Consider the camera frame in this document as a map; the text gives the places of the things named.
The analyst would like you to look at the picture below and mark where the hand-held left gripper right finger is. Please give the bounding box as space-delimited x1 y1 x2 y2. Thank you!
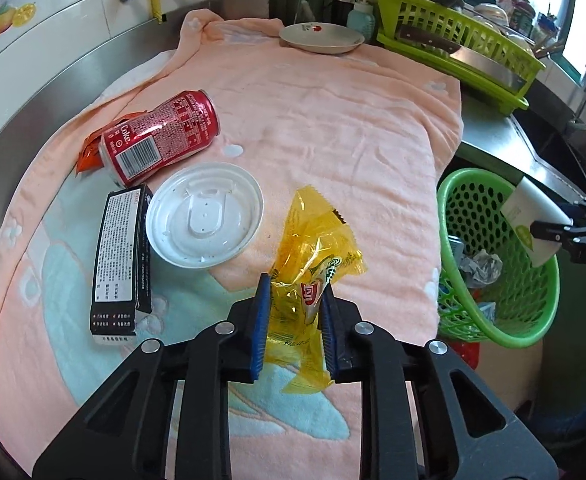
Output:
320 284 560 480

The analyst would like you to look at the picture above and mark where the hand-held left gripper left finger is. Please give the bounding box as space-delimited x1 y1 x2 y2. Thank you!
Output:
32 273 274 480

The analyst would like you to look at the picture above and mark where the white paper cup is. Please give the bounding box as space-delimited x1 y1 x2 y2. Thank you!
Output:
501 175 573 269

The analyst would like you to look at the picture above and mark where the silver foil wrapper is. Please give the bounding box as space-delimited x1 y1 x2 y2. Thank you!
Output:
456 248 504 289

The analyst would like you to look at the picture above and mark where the blue and white can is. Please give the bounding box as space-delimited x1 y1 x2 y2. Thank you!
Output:
445 235 468 267

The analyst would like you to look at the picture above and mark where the yellow plastic snack wrapper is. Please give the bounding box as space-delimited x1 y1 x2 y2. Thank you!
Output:
265 186 369 395

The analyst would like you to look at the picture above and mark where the green plastic mesh basket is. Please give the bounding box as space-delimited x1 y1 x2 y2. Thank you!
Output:
436 167 562 349

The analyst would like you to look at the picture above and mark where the stainless steel sink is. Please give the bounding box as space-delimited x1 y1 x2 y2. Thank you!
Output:
514 109 586 197

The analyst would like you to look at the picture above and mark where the white round plastic lid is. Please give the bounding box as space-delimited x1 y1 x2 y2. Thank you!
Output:
145 161 265 269

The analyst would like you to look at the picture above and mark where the black and white box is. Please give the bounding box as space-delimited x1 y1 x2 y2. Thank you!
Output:
89 183 155 345

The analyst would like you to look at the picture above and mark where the pink flower-print towel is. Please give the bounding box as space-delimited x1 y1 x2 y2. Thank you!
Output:
0 9 464 480

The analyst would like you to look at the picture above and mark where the red soda can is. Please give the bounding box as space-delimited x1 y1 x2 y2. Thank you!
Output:
98 89 222 187

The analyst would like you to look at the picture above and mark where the white ceramic bowl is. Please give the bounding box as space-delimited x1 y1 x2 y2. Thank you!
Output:
473 2 510 22

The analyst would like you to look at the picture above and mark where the orange snack packet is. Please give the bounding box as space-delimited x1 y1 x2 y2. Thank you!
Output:
75 110 146 176

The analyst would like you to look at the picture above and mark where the green plastic dish rack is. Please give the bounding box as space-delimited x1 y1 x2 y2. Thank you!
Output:
370 0 548 116

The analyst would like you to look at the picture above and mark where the white ceramic plate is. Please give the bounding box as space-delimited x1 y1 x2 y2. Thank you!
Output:
279 23 366 56

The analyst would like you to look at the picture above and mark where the teal soap bottle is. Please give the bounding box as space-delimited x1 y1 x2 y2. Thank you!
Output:
346 0 376 34

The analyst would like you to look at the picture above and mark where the green glass jar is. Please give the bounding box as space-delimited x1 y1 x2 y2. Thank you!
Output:
286 0 326 24

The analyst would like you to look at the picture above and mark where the wooden-handled cleaver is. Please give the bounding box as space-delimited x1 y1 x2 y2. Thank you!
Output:
396 25 529 96

